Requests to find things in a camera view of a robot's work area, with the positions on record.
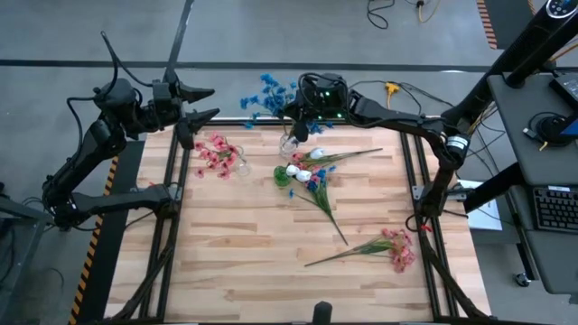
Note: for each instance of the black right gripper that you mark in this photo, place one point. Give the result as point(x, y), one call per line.
point(332, 106)

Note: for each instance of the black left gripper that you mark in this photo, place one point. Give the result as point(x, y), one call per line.
point(174, 119)

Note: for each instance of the blue artificial flower bunch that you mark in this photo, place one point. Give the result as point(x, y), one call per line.
point(321, 198)
point(273, 101)
point(316, 128)

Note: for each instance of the pink artificial flower bunch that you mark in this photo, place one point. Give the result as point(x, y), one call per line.
point(298, 157)
point(399, 253)
point(220, 153)

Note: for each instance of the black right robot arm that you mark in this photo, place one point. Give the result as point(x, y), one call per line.
point(406, 122)

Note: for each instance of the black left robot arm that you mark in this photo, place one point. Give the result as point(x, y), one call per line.
point(90, 149)

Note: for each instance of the tall clear glass vase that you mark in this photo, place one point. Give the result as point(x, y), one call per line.
point(244, 169)

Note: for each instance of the small clear glass jar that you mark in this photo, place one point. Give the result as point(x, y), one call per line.
point(289, 146)

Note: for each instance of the yellow power plug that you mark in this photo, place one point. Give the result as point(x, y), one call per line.
point(391, 88)

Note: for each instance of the red zip tie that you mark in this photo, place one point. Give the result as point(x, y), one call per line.
point(426, 228)

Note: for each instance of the black hazard-striped floor platform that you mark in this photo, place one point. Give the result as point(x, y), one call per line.
point(113, 271)

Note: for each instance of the black rounded object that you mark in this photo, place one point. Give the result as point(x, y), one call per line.
point(323, 313)

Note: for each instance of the grey metal table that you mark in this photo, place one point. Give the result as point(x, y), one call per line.
point(27, 214)

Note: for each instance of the white paper sheet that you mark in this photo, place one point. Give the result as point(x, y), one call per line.
point(485, 216)

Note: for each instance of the grey desk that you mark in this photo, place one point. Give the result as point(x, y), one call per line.
point(519, 149)

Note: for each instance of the dark mat orange-striped edge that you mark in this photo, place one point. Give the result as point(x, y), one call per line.
point(515, 22)

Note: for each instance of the black tower fan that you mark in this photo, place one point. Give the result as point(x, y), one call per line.
point(533, 40)

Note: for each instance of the black caster wheel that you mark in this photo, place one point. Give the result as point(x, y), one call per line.
point(523, 280)

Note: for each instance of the black keyboard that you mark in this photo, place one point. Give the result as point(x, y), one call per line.
point(557, 210)

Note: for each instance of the dark tablet device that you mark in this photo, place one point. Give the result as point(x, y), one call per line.
point(569, 86)

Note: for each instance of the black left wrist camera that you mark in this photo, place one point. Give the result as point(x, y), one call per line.
point(161, 97)

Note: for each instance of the black aluminium frame rail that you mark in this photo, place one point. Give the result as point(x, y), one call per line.
point(167, 271)
point(253, 122)
point(429, 280)

